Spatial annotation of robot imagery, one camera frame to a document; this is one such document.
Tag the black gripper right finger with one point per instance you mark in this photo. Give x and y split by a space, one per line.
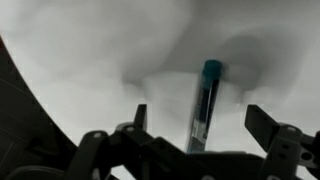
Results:
276 140

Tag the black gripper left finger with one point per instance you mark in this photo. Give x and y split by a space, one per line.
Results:
115 143

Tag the teal and black marker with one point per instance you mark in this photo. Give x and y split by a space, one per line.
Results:
205 110

